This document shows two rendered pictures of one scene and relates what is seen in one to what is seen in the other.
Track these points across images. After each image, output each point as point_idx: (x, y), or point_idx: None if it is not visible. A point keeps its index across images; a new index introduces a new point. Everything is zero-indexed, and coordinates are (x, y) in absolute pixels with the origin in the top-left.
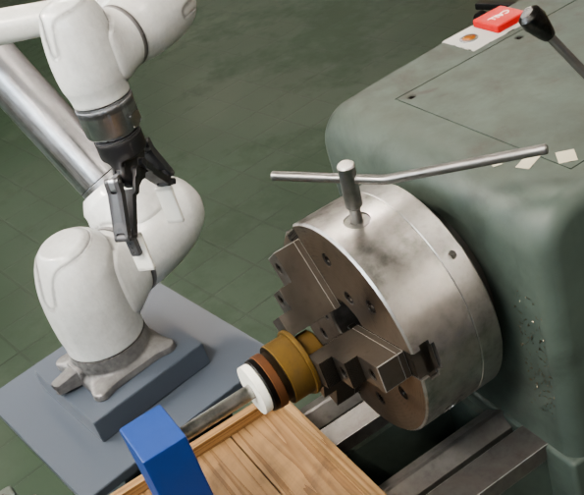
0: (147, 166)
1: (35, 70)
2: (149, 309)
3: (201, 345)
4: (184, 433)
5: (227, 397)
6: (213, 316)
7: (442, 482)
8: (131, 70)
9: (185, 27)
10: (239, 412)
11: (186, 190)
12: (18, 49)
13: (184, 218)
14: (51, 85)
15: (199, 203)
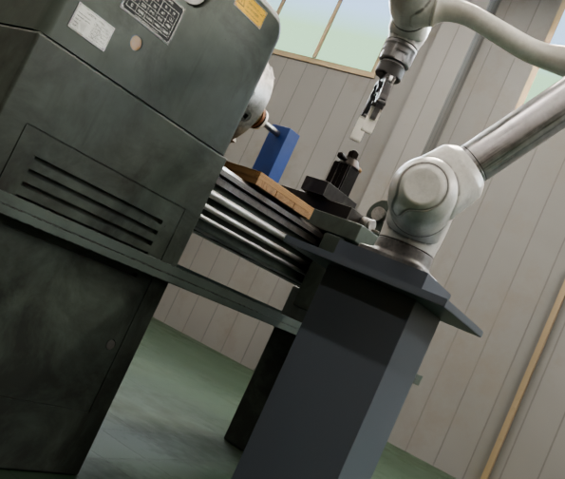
0: (377, 86)
1: (548, 89)
2: (407, 265)
3: (339, 239)
4: (273, 124)
5: (267, 122)
6: (358, 263)
7: None
8: (389, 26)
9: (389, 0)
10: (273, 181)
11: (411, 160)
12: None
13: (361, 127)
14: (536, 100)
15: (399, 171)
